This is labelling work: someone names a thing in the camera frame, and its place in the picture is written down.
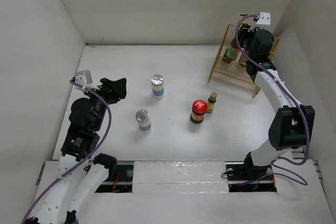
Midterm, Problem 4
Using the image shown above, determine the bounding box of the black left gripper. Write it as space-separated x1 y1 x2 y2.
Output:
84 77 126 130

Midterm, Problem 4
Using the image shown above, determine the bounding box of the green label sauce bottle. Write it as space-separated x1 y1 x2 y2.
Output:
223 37 239 63

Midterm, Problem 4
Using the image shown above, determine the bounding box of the red label vinegar bottle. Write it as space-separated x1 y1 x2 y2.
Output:
238 48 248 68

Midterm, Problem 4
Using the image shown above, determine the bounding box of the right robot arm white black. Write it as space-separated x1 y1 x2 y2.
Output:
235 24 315 183

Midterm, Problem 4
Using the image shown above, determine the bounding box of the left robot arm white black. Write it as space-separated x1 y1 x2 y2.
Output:
22 71 127 223

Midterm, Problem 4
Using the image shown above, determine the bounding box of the near blue label shaker jar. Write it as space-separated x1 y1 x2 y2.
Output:
135 109 152 134

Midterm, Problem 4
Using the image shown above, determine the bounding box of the blue label shaker jar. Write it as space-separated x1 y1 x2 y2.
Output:
151 74 164 100
135 109 152 134

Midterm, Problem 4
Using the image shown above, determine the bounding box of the far blue label shaker jar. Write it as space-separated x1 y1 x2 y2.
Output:
151 74 164 100

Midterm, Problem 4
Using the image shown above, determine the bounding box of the small yellow label bottle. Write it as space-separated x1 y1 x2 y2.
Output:
206 92 217 113

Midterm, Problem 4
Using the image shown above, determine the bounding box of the red lid dark sauce jar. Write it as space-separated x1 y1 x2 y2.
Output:
190 100 207 124

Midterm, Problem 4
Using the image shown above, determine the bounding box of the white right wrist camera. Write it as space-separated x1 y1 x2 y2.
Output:
254 12 271 27

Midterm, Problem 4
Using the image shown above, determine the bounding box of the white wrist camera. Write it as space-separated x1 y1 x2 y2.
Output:
254 12 271 27
72 70 93 89

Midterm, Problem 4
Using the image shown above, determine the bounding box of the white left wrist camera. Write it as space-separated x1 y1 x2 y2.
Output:
72 70 93 89

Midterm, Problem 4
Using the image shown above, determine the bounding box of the yellow wire basket rack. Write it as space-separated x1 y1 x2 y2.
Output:
209 25 279 96

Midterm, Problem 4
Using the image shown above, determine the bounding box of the metal base rail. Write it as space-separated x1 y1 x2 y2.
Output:
96 161 277 194

